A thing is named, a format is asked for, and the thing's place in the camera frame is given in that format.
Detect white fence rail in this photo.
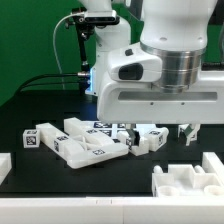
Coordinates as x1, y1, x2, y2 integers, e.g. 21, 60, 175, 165
0, 153, 12, 185
0, 197, 224, 224
202, 152, 224, 185

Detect white camera cable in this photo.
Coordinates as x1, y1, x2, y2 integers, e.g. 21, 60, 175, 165
52, 13, 76, 90

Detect white chair back frame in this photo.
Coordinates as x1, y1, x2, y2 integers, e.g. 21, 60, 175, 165
36, 118, 129, 169

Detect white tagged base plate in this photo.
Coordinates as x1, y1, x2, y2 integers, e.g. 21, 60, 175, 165
85, 121, 156, 138

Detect white chair seat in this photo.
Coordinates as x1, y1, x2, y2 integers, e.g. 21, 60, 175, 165
151, 164, 224, 197

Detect white tagged cube nut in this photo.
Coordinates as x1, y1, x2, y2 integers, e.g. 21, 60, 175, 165
23, 129, 40, 148

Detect white front fence rail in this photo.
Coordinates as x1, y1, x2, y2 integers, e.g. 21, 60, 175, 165
0, 197, 224, 224

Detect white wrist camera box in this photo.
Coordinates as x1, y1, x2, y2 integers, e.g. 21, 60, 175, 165
107, 43, 162, 82

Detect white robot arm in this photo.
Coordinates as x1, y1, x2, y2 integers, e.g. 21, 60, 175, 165
97, 0, 224, 126

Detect black base cables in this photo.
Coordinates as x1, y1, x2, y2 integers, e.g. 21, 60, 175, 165
15, 73, 91, 94

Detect white left fence rail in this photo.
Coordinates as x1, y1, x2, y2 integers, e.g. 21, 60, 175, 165
0, 153, 12, 185

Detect white right fence rail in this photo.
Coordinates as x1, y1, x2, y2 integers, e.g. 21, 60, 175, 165
202, 152, 224, 185

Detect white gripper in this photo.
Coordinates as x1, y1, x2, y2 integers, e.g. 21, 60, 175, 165
97, 71, 224, 146

